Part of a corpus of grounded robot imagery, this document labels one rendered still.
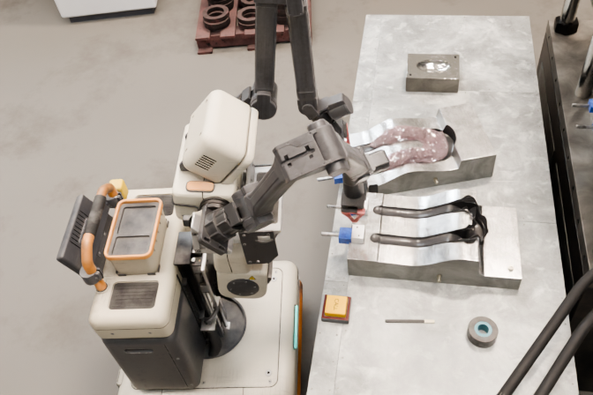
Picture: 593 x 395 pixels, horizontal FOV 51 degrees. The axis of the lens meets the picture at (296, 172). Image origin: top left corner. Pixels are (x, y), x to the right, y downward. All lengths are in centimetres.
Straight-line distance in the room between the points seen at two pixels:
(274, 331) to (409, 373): 80
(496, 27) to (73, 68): 274
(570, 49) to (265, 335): 167
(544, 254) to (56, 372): 203
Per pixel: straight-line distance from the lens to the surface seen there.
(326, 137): 123
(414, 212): 200
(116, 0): 467
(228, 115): 164
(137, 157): 362
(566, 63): 275
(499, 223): 203
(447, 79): 247
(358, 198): 174
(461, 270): 189
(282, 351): 243
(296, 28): 167
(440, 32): 282
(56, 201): 358
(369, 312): 189
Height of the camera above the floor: 245
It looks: 48 degrees down
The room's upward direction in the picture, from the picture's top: 9 degrees counter-clockwise
